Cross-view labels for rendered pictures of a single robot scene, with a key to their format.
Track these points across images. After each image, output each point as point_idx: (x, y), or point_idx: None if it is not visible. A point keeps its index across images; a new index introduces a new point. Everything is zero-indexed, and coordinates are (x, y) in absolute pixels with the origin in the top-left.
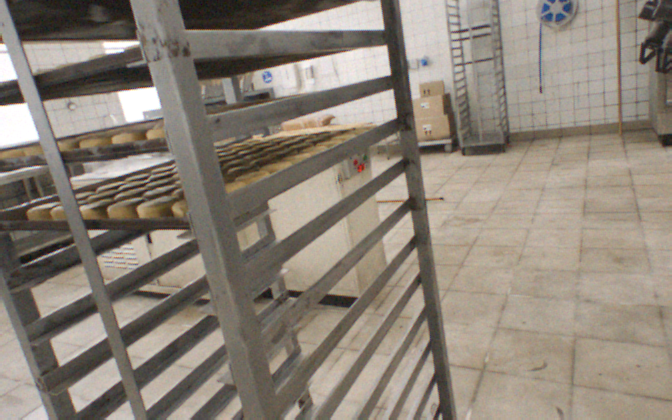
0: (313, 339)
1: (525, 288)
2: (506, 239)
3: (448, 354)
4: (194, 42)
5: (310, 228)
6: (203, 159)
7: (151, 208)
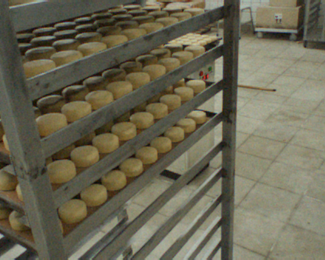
0: (147, 203)
1: (318, 192)
2: (316, 142)
3: (244, 238)
4: (53, 142)
5: (131, 227)
6: (49, 235)
7: (18, 223)
